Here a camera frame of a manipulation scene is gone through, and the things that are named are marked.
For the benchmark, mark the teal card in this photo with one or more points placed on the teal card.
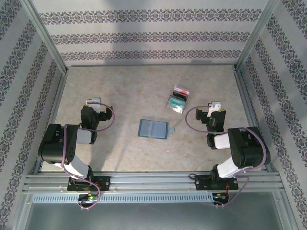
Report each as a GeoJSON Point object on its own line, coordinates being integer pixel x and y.
{"type": "Point", "coordinates": [177, 103]}
{"type": "Point", "coordinates": [177, 110]}

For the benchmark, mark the black card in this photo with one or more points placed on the black card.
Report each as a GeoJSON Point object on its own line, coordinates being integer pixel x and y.
{"type": "Point", "coordinates": [180, 95]}

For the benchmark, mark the teal leather card holder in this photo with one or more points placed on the teal leather card holder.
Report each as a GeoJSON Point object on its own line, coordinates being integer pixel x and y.
{"type": "Point", "coordinates": [153, 129]}

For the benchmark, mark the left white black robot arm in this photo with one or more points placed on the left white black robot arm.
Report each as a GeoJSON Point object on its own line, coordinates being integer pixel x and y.
{"type": "Point", "coordinates": [57, 143]}

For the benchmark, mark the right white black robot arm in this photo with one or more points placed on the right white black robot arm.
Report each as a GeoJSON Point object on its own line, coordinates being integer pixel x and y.
{"type": "Point", "coordinates": [249, 148]}

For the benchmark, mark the small electronics board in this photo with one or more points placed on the small electronics board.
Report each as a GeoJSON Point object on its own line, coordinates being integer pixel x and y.
{"type": "Point", "coordinates": [219, 197]}
{"type": "Point", "coordinates": [90, 198]}

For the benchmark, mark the grey sheet metal tray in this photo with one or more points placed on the grey sheet metal tray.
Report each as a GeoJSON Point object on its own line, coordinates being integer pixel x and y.
{"type": "Point", "coordinates": [153, 218]}

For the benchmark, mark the aluminium side rail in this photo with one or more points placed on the aluminium side rail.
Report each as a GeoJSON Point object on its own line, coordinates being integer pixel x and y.
{"type": "Point", "coordinates": [52, 119]}
{"type": "Point", "coordinates": [253, 119]}

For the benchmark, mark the thin aluminium wall rail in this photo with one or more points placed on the thin aluminium wall rail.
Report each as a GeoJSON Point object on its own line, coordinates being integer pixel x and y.
{"type": "Point", "coordinates": [148, 65]}

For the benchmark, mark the long aluminium base rail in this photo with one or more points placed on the long aluminium base rail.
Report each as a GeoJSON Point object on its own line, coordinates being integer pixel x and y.
{"type": "Point", "coordinates": [148, 182]}

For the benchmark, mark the aluminium corner post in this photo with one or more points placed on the aluminium corner post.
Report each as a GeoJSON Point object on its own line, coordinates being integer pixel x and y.
{"type": "Point", "coordinates": [254, 36]}
{"type": "Point", "coordinates": [48, 40]}

